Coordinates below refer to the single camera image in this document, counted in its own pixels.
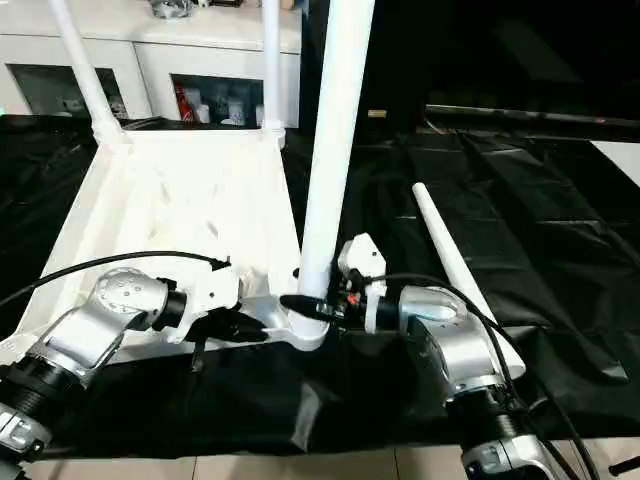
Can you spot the white plastic table leg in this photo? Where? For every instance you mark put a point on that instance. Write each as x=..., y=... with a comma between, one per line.
x=335, y=125
x=450, y=250
x=272, y=75
x=87, y=75

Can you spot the white plastic table top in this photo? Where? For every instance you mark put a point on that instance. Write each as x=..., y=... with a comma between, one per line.
x=175, y=200

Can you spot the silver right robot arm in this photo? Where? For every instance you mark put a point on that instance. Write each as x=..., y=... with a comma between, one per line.
x=450, y=340

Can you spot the small yellow tag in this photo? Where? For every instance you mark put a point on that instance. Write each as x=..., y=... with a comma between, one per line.
x=378, y=114

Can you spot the small white cup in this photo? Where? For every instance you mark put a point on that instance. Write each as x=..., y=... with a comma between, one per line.
x=259, y=115

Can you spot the patterned jar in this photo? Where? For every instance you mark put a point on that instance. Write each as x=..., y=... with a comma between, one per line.
x=238, y=112

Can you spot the black work surface mat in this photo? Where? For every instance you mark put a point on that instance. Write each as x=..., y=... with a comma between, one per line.
x=550, y=225

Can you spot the red white bottle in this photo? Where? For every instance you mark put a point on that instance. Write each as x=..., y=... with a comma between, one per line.
x=183, y=102

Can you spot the dark grey tube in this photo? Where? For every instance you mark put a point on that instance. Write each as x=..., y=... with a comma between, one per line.
x=525, y=116

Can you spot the small white figurine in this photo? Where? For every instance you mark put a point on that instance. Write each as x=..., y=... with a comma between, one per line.
x=71, y=106

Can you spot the white glass-door cabinet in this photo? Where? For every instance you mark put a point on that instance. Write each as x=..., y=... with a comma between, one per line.
x=175, y=35

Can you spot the black backdrop cloth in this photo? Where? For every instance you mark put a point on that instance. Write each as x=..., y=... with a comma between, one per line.
x=500, y=50

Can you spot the grey patterned bundle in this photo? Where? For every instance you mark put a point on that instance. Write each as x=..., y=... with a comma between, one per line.
x=171, y=7

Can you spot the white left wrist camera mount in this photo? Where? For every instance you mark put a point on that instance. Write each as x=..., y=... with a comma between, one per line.
x=215, y=290

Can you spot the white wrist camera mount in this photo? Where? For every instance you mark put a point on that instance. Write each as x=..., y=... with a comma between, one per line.
x=215, y=290
x=362, y=255

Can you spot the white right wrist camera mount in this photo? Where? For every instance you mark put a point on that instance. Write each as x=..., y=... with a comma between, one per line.
x=362, y=255

